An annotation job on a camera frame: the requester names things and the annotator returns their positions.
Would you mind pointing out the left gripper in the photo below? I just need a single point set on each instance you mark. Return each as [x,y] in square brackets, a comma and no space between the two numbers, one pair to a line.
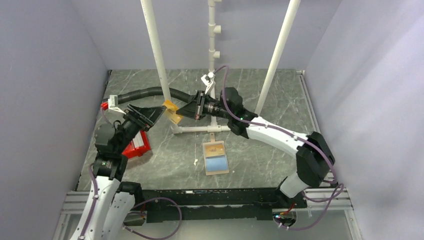
[146,117]

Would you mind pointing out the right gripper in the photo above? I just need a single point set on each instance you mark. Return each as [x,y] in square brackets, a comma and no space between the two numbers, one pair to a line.
[195,110]

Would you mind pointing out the yellow credit card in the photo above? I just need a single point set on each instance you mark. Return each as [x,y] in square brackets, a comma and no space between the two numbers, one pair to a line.
[171,112]

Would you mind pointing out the white cards stack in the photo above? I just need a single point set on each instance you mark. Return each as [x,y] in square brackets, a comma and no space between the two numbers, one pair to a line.
[140,142]

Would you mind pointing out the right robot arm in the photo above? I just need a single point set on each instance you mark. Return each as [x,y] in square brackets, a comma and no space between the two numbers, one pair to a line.
[314,159]

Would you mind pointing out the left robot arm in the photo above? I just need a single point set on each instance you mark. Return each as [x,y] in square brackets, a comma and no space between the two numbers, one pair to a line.
[110,198]

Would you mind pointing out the red plastic bin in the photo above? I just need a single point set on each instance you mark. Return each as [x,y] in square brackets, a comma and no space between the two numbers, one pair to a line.
[130,152]

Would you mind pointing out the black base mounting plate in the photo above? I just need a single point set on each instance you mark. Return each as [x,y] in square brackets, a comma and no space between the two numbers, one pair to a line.
[209,204]

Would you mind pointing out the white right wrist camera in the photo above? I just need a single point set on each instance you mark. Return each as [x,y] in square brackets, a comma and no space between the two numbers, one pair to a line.
[209,81]

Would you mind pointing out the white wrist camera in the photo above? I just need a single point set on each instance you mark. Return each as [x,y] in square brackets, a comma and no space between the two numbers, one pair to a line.
[112,104]
[209,81]

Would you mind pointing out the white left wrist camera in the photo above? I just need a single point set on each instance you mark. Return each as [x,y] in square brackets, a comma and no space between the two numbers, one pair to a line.
[112,104]

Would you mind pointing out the white PVC pipe frame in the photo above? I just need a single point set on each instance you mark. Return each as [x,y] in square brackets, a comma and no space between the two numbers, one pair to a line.
[213,54]

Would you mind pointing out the aluminium extrusion rail frame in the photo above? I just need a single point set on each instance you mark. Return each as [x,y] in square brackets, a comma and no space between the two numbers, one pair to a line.
[314,196]

